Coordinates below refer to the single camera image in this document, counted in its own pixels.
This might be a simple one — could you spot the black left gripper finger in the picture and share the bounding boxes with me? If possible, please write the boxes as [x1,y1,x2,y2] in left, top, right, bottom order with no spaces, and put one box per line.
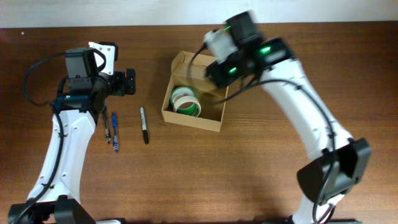
[126,68,136,82]
[126,81,136,95]

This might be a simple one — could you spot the green tape roll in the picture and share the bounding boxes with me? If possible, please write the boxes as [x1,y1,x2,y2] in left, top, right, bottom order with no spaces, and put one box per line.
[170,86,200,117]

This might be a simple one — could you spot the brown cardboard box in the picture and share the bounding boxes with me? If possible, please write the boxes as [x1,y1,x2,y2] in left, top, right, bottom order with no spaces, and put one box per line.
[161,51,228,132]

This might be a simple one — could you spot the beige masking tape roll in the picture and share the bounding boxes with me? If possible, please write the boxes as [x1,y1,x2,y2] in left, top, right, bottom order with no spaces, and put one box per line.
[174,96,201,116]

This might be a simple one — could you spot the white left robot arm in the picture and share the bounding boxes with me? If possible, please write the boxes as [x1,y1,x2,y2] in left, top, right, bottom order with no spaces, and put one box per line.
[8,42,136,223]

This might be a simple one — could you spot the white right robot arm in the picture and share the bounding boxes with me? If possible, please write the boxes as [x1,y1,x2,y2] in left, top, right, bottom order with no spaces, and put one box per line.
[203,12,372,223]

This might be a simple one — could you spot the black permanent marker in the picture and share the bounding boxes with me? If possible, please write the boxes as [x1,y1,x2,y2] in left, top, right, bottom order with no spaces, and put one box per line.
[140,107,149,144]

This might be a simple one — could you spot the black ballpoint pen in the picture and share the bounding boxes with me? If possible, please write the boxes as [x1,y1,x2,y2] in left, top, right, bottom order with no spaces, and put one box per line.
[102,108,111,144]

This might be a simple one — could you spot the blue ballpoint pen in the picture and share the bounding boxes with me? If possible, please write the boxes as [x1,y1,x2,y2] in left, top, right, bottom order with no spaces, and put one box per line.
[112,112,119,152]

